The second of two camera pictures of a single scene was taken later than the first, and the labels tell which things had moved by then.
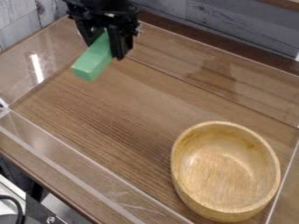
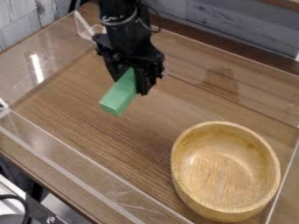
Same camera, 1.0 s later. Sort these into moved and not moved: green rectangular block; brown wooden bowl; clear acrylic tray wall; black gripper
Moved: black gripper; green rectangular block
Not moved: clear acrylic tray wall; brown wooden bowl
